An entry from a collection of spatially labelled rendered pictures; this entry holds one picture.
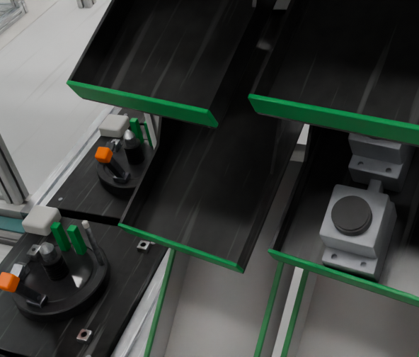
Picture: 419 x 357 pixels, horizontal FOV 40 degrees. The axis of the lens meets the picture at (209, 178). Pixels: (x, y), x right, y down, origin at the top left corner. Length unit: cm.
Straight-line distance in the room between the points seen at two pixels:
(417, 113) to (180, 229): 26
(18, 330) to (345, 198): 53
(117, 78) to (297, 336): 34
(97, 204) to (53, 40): 92
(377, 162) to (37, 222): 59
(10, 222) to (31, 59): 78
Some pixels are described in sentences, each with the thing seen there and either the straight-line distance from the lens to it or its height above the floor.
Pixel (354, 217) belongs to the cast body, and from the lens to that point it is 45.
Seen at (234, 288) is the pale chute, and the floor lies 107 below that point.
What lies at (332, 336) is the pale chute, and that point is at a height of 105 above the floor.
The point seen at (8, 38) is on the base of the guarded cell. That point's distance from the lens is 191.
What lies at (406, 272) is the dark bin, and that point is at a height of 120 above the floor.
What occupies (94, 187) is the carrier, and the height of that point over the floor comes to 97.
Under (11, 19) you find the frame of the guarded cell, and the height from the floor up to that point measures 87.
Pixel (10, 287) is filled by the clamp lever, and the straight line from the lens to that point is 77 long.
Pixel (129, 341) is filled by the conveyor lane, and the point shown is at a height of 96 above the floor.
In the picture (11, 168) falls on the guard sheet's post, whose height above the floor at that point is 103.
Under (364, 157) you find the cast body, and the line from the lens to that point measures 52.
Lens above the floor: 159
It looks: 40 degrees down
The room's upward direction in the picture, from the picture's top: 11 degrees counter-clockwise
